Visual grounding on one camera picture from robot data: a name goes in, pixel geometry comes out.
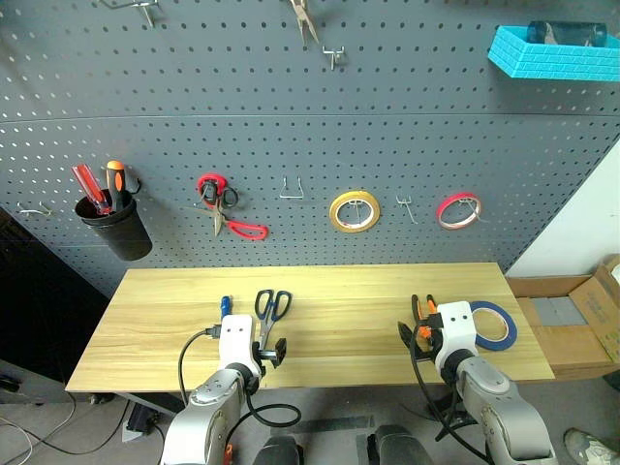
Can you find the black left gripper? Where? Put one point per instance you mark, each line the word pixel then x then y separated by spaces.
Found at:
pixel 273 353

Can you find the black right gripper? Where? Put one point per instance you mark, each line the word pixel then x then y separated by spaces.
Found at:
pixel 434 321

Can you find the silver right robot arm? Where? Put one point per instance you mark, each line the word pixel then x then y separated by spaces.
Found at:
pixel 499 407

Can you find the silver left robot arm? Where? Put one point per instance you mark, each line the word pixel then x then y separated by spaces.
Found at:
pixel 208 421

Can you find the gray metal pegboard wall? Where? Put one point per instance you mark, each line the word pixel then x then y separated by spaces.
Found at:
pixel 290 121

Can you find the blue marker pen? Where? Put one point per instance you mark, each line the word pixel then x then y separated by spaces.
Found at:
pixel 226 306

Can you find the dark rounded shape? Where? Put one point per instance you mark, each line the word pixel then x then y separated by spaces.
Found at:
pixel 397 445
pixel 278 450

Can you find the blue tape roll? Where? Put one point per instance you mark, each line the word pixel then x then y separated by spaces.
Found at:
pixel 512 329

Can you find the red tape roll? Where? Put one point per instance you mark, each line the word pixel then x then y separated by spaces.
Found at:
pixel 443 218

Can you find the yellow tape roll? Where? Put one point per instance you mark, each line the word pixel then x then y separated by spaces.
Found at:
pixel 336 218

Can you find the floor power strip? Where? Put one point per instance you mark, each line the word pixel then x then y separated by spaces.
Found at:
pixel 140 419

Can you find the wide metal pegboard hook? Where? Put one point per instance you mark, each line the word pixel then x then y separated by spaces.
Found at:
pixel 292 196

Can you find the flat cardboard box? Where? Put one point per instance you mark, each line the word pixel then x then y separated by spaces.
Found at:
pixel 571 349

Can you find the black cup holder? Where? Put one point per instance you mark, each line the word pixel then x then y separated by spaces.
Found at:
pixel 121 235

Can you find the open cardboard box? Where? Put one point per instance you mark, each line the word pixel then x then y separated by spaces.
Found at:
pixel 596 300

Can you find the grey shoe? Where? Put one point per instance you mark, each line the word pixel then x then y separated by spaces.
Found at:
pixel 588 448

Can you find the cyan brick pattern basket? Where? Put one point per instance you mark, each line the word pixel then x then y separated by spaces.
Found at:
pixel 557 63

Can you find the dark bottle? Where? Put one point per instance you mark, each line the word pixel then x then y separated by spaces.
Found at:
pixel 567 33

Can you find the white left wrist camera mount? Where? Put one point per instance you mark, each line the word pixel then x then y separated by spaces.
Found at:
pixel 236 339

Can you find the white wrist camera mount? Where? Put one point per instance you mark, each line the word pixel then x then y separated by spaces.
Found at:
pixel 457 329
pixel 236 339

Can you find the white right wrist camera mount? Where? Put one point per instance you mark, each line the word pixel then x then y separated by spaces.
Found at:
pixel 457 329

